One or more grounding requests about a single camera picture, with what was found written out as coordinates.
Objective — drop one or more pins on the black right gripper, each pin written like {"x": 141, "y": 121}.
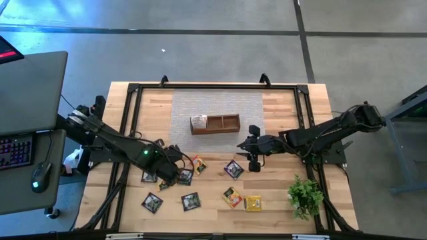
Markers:
{"x": 267, "y": 146}

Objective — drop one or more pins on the orange green tea packet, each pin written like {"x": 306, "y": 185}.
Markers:
{"x": 199, "y": 165}
{"x": 162, "y": 186}
{"x": 232, "y": 197}

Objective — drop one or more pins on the small green potted plant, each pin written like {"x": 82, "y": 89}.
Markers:
{"x": 305, "y": 198}

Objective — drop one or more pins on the black frame hook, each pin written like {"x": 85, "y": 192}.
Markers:
{"x": 265, "y": 79}
{"x": 163, "y": 80}

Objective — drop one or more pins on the backlit computer keyboard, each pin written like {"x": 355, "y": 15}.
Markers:
{"x": 15, "y": 151}

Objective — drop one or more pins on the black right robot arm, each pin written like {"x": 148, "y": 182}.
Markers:
{"x": 320, "y": 133}

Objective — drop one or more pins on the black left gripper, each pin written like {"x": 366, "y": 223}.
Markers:
{"x": 166, "y": 166}

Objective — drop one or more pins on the purple blackcurrant tea packet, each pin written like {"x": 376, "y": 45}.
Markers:
{"x": 233, "y": 169}
{"x": 152, "y": 202}
{"x": 191, "y": 201}
{"x": 148, "y": 177}
{"x": 185, "y": 177}

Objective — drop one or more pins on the dark monitor with red screen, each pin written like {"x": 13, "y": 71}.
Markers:
{"x": 8, "y": 51}

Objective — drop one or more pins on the black desk support frame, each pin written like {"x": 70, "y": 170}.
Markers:
{"x": 100, "y": 102}

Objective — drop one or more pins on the yellow tea packet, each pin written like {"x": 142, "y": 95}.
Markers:
{"x": 253, "y": 203}

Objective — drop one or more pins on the black computer mouse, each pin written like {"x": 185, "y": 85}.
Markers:
{"x": 40, "y": 176}

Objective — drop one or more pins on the grey raised desk panel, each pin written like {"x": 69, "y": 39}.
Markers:
{"x": 30, "y": 93}

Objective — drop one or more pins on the wooden tea organizer box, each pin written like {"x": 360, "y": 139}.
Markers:
{"x": 221, "y": 122}

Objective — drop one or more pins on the grey desk surface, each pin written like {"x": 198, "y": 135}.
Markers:
{"x": 20, "y": 196}

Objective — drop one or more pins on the grey metal table frame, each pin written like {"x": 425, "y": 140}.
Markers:
{"x": 393, "y": 143}

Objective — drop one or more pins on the white plastic object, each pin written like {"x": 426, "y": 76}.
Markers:
{"x": 71, "y": 161}

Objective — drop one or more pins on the black metal table frame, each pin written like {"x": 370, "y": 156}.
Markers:
{"x": 217, "y": 86}

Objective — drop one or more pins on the black desk caster wheel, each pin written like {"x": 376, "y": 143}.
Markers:
{"x": 53, "y": 213}

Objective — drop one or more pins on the white metal bracket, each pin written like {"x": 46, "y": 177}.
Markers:
{"x": 123, "y": 236}
{"x": 310, "y": 237}

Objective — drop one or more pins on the white Tazo tea packet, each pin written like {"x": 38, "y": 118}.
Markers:
{"x": 199, "y": 122}

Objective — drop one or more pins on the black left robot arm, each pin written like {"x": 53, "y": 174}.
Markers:
{"x": 116, "y": 140}

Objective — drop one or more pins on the grey woven placemat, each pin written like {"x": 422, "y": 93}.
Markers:
{"x": 217, "y": 103}

